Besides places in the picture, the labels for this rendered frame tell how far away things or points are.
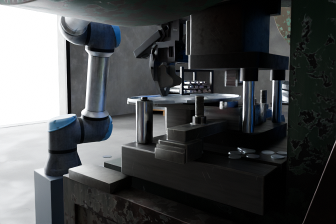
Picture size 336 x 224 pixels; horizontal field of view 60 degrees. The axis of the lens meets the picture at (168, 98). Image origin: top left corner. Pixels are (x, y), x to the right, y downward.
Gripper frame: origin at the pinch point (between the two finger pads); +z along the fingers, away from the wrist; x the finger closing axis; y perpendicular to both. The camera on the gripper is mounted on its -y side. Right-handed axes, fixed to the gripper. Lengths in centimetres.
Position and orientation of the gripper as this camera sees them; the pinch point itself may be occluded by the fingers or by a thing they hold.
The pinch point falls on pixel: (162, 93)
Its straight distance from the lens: 81.2
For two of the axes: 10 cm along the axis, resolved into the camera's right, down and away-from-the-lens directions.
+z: 0.0, 10.0, 0.7
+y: 7.8, 0.5, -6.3
